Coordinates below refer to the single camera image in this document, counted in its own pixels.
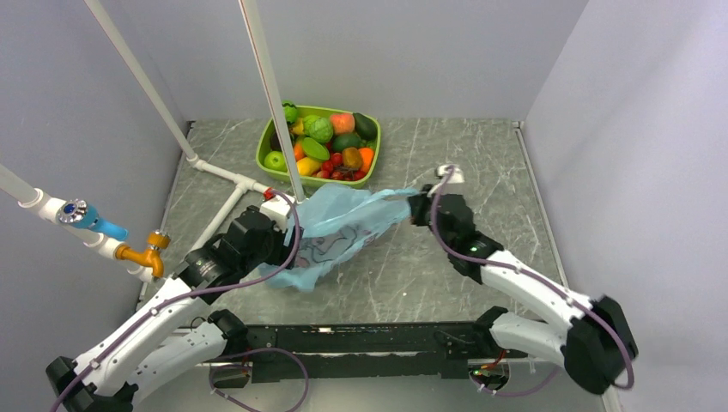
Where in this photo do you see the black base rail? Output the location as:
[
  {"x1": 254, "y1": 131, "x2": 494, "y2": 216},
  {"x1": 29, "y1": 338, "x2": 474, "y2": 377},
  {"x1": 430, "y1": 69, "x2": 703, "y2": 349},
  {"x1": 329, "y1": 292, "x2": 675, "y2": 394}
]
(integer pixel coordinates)
[{"x1": 211, "y1": 322, "x2": 529, "y2": 383}]

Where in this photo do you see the yellow fake mango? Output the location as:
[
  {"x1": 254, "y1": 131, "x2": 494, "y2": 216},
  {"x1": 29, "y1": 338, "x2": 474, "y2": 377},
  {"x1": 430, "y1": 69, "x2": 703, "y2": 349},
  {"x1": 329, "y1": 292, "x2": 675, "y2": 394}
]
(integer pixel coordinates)
[{"x1": 296, "y1": 157, "x2": 322, "y2": 177}]

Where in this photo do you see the red fake strawberry bunch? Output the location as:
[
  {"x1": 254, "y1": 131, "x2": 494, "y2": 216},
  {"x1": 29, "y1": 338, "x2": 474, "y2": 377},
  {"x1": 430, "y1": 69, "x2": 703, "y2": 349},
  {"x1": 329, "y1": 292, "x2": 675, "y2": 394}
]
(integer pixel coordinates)
[{"x1": 314, "y1": 153, "x2": 367, "y2": 181}]

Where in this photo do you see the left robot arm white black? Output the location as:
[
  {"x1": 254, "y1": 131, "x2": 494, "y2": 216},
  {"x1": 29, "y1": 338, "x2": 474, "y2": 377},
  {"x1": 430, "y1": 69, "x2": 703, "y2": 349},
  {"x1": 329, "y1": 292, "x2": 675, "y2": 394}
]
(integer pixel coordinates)
[{"x1": 45, "y1": 200, "x2": 302, "y2": 411}]

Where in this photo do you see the fake kiwi brown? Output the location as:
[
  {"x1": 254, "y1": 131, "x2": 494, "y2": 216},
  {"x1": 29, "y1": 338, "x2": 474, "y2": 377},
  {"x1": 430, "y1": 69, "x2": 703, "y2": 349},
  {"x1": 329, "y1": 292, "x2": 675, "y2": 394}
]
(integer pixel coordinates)
[{"x1": 342, "y1": 147, "x2": 363, "y2": 171}]

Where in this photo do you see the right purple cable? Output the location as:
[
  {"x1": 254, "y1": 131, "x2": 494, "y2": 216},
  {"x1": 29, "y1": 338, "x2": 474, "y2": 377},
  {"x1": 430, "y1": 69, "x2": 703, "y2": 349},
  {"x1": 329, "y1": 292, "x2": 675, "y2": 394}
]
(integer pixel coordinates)
[{"x1": 429, "y1": 165, "x2": 636, "y2": 399}]

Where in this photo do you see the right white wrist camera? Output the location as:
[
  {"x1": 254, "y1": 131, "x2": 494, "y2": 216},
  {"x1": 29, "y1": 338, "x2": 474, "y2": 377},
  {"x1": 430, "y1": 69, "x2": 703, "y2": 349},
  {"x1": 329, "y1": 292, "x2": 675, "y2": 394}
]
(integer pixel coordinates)
[{"x1": 428, "y1": 164, "x2": 464, "y2": 197}]

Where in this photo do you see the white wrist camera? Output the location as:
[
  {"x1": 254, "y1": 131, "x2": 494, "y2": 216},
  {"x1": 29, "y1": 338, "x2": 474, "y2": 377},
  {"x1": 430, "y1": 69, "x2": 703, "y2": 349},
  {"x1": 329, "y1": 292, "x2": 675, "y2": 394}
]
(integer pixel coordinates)
[
  {"x1": 428, "y1": 164, "x2": 464, "y2": 197},
  {"x1": 259, "y1": 187, "x2": 297, "y2": 232}
]

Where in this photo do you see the orange brass faucet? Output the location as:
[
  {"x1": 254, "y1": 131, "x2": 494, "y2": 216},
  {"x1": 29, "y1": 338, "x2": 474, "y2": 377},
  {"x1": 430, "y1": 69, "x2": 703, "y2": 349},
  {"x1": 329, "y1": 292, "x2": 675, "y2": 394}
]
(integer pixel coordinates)
[{"x1": 114, "y1": 230, "x2": 170, "y2": 279}]

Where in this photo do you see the green fake lime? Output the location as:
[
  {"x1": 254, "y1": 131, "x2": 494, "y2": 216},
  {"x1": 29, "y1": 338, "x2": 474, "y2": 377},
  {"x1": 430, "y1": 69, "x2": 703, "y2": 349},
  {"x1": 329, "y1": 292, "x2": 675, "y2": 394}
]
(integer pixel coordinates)
[{"x1": 331, "y1": 133, "x2": 362, "y2": 153}]

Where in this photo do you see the orange green fake fruit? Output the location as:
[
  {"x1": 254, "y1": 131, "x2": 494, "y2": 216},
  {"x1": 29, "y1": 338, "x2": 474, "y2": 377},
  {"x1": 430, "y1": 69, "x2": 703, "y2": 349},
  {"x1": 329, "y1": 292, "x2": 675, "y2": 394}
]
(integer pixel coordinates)
[{"x1": 293, "y1": 142, "x2": 306, "y2": 161}]

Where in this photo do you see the blue handled pipe valve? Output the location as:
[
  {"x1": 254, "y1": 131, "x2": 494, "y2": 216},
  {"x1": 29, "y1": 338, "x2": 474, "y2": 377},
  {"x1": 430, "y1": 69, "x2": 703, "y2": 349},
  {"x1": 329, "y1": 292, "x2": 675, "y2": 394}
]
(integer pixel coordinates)
[{"x1": 56, "y1": 199, "x2": 129, "y2": 241}]

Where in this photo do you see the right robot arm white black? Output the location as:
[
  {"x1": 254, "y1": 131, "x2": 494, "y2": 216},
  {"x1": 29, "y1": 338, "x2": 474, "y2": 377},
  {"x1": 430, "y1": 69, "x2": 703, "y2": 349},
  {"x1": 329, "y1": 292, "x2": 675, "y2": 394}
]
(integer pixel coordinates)
[{"x1": 408, "y1": 186, "x2": 639, "y2": 395}]

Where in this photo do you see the fake peach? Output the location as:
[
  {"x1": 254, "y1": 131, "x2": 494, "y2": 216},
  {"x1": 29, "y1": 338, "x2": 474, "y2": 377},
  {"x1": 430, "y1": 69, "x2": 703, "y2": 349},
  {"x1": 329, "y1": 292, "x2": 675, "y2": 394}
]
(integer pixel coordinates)
[{"x1": 329, "y1": 112, "x2": 355, "y2": 136}]

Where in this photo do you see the orange fake carrot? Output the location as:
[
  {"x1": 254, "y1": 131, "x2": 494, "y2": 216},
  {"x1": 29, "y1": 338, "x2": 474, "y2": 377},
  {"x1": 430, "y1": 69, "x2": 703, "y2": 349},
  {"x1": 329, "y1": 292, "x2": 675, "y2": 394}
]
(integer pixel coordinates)
[{"x1": 359, "y1": 148, "x2": 375, "y2": 173}]

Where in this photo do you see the white pvc pipe frame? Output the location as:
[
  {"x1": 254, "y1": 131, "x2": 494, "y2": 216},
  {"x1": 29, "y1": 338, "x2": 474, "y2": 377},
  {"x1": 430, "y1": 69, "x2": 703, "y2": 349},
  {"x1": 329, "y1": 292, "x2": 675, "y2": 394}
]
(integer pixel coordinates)
[{"x1": 1, "y1": 1, "x2": 270, "y2": 267}]

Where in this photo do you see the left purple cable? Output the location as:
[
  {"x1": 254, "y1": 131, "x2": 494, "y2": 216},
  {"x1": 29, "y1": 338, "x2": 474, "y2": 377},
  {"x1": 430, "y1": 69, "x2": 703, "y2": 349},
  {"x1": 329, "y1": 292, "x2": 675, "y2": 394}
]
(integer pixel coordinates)
[{"x1": 50, "y1": 191, "x2": 311, "y2": 412}]

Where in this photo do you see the purple cable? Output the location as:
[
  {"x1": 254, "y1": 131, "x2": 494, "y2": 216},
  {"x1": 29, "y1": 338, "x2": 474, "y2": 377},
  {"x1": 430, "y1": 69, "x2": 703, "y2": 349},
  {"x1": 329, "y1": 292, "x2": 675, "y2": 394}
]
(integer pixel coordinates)
[
  {"x1": 429, "y1": 165, "x2": 636, "y2": 399},
  {"x1": 50, "y1": 191, "x2": 311, "y2": 412}
]

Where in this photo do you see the green fake custard apple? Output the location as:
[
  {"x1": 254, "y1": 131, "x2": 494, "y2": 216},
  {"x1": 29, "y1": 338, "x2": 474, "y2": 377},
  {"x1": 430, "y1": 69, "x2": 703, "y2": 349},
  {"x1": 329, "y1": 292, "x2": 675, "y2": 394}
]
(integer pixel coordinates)
[{"x1": 307, "y1": 118, "x2": 334, "y2": 144}]

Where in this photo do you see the fake avocado dark green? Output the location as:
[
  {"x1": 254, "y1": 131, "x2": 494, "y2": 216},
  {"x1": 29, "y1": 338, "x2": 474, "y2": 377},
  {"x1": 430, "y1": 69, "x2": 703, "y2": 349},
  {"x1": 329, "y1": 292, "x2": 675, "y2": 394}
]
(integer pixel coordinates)
[{"x1": 352, "y1": 112, "x2": 379, "y2": 142}]

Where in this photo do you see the green bumpy fake fruit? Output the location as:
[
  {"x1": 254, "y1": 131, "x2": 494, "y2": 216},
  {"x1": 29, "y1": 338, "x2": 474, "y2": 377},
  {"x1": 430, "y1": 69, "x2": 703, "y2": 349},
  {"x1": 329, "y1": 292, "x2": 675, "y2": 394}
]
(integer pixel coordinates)
[{"x1": 302, "y1": 115, "x2": 319, "y2": 135}]

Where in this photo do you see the green plastic fruit basket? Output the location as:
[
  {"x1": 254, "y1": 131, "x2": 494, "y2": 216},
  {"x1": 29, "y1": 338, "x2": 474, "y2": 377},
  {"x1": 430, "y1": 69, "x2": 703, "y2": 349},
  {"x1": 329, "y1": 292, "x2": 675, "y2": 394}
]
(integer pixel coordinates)
[{"x1": 256, "y1": 106, "x2": 381, "y2": 189}]

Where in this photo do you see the light green fake mango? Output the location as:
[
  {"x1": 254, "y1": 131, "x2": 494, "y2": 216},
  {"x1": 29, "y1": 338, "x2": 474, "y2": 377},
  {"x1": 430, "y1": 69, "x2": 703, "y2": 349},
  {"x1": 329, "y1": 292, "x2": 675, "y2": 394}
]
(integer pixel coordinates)
[{"x1": 300, "y1": 137, "x2": 331, "y2": 162}]

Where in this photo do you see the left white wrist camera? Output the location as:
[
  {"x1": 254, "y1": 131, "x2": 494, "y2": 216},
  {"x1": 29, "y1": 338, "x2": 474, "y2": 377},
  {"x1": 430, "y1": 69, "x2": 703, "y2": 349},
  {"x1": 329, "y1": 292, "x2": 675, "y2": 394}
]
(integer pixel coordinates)
[{"x1": 259, "y1": 187, "x2": 297, "y2": 232}]

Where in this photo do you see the light blue plastic bag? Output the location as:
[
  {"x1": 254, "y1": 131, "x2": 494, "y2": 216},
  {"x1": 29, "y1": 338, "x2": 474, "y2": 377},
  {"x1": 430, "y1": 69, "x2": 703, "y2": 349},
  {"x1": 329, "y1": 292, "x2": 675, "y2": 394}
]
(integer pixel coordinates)
[{"x1": 265, "y1": 183, "x2": 418, "y2": 292}]

